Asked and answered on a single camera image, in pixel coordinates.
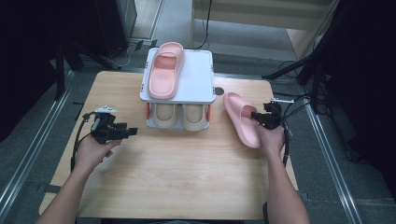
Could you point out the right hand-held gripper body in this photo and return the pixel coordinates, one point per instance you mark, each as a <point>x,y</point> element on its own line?
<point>274,116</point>

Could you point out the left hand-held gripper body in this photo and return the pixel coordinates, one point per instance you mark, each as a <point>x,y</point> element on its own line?
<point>104,129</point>

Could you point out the pink slide slipper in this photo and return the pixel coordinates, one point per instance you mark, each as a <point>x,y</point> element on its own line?
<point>165,74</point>
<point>239,127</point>

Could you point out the cream clog shoe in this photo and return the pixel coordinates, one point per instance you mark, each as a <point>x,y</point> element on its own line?
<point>193,117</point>
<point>165,116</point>

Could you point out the white shoe rack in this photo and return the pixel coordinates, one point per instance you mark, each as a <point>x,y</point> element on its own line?
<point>196,81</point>

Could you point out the person's right hand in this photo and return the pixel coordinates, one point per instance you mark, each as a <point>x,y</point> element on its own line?
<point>272,140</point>

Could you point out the person's left hand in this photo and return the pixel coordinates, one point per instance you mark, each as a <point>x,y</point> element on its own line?
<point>90,154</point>

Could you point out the round dark table grommet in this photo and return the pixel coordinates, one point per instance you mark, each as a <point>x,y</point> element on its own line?
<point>219,90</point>

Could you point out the black metal stand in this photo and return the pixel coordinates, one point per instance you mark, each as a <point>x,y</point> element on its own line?
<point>314,71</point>
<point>60,71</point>

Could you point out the grey tape piece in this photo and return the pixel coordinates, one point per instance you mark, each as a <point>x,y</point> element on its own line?
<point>49,188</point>
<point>304,196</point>

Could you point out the dark cabinet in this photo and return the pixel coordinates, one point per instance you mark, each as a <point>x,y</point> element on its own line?
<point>115,25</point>

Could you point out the beige wooden furniture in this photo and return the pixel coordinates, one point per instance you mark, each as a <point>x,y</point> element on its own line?
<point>264,12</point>

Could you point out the metal floor rail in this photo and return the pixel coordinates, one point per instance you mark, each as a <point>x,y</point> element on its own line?
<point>37,140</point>
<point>330,161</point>

